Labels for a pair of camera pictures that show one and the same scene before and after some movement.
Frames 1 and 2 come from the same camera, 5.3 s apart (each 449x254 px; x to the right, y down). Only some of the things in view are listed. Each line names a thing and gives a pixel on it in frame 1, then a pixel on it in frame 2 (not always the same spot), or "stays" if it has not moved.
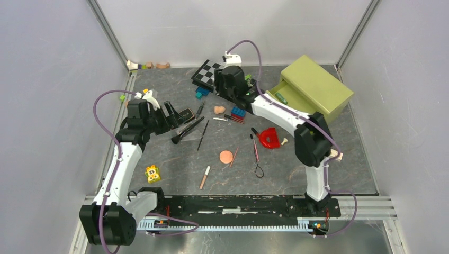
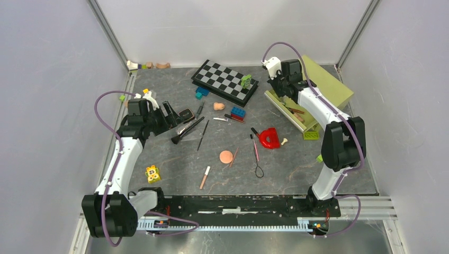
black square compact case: [186, 115] stays
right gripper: [219, 80] → [272, 80]
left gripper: [177, 119] stays
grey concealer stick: [199, 110] stays
